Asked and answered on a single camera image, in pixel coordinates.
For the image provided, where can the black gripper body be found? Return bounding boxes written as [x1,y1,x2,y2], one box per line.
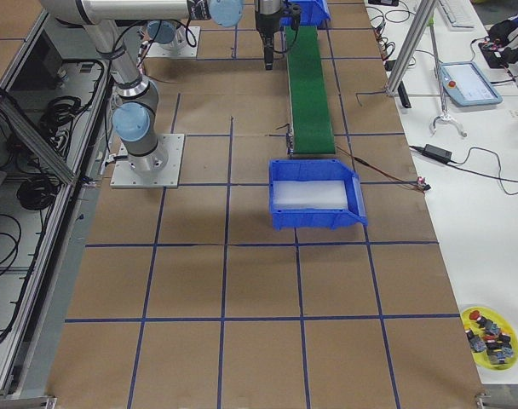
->
[254,0,282,39]

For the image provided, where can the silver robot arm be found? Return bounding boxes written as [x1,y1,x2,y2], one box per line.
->
[41,0,244,173]
[147,20,199,48]

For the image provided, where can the yellow bowl of buttons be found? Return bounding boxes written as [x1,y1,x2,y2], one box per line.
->
[460,306,518,371]

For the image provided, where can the blue bin left side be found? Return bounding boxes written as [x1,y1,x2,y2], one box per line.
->
[291,0,331,26]

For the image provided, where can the blue bin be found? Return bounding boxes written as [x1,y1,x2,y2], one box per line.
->
[291,0,331,26]
[269,159,368,230]

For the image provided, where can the green conveyor belt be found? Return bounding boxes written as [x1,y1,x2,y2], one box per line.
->
[285,26,336,155]

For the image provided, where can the black handheld device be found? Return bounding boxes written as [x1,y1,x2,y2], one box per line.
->
[397,82,412,109]

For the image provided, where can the white foam pad right bin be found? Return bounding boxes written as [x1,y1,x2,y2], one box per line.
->
[271,180,348,210]

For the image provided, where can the blue bin right side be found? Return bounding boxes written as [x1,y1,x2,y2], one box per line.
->
[269,159,368,230]

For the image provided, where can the reacher grabber tool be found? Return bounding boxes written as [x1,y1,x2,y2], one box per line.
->
[428,17,467,138]

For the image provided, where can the white keyboard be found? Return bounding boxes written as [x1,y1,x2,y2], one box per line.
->
[437,0,475,32]

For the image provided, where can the teach pendant tablet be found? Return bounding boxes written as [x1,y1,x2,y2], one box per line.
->
[440,61,503,107]

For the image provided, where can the black power adapter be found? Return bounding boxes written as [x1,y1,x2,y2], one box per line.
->
[422,144,452,164]

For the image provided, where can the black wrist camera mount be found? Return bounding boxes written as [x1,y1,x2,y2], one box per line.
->
[283,3,302,32]

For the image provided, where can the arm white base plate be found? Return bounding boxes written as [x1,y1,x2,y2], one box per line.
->
[147,21,200,59]
[110,134,185,188]

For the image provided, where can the aluminium frame post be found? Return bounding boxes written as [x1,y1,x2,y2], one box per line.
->
[385,0,437,96]

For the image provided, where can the red black wire pair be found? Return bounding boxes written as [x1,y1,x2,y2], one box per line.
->
[335,144,422,187]

